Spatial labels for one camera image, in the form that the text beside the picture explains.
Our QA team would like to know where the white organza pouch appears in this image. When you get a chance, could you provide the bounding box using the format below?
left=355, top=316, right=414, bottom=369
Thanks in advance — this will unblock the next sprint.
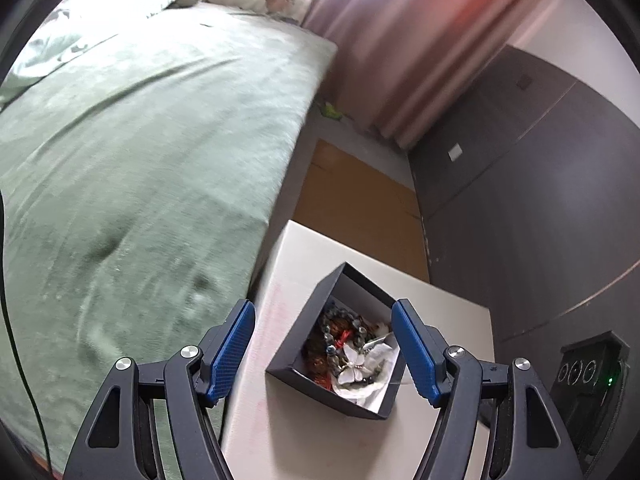
left=328, top=323, right=399, bottom=413

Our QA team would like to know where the butterfly charm bead bracelet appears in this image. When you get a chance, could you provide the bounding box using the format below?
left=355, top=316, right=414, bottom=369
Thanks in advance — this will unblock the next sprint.
left=319, top=309, right=396, bottom=391

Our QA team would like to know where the black jewelry box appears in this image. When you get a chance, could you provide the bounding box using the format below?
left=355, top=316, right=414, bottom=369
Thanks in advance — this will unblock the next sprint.
left=267, top=262, right=406, bottom=420

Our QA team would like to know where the green bed mattress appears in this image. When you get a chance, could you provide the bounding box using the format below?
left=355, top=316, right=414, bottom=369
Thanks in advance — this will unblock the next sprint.
left=1, top=4, right=336, bottom=470

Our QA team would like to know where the dark wardrobe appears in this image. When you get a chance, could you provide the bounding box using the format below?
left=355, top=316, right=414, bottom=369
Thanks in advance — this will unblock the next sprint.
left=410, top=47, right=639, bottom=474

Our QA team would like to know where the brown cardboard sheet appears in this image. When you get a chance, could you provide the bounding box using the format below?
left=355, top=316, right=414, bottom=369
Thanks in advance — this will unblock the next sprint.
left=293, top=140, right=428, bottom=282

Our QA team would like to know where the small green floor object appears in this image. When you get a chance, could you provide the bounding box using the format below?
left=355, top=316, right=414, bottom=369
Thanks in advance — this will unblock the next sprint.
left=320, top=102, right=344, bottom=122

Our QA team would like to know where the pink curtain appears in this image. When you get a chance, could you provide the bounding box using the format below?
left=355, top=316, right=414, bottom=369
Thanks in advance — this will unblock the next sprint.
left=303, top=0, right=540, bottom=150

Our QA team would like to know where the light green duvet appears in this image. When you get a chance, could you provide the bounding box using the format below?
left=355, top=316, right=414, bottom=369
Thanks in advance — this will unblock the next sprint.
left=1, top=0, right=206, bottom=108

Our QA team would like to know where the white wall switch plate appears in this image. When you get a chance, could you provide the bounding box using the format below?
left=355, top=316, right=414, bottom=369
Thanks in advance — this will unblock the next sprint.
left=448, top=144, right=462, bottom=162

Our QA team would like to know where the black cable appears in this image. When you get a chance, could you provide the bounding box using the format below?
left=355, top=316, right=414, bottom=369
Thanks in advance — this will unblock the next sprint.
left=0, top=194, right=54, bottom=476

